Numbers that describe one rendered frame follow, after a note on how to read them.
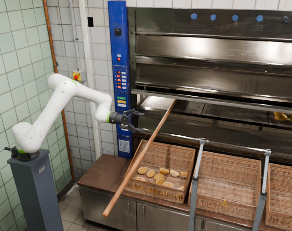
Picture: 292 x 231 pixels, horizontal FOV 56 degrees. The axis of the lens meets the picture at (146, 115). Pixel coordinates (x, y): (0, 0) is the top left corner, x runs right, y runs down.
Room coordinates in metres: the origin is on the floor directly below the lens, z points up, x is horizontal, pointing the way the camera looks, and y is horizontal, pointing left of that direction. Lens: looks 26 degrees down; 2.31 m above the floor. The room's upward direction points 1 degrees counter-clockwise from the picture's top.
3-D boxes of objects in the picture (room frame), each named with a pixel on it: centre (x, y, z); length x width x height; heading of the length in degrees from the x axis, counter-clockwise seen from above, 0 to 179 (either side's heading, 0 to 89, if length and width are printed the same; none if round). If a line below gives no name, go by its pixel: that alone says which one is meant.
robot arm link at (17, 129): (1.62, 0.83, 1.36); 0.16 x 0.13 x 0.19; 38
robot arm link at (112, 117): (1.91, 0.24, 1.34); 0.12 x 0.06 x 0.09; 160
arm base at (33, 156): (1.64, 0.89, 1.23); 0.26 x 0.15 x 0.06; 70
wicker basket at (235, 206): (1.88, -0.68, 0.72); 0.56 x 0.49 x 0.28; 71
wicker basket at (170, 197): (2.08, -0.13, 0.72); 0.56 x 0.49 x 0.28; 70
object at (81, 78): (2.62, 0.66, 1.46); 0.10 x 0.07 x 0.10; 69
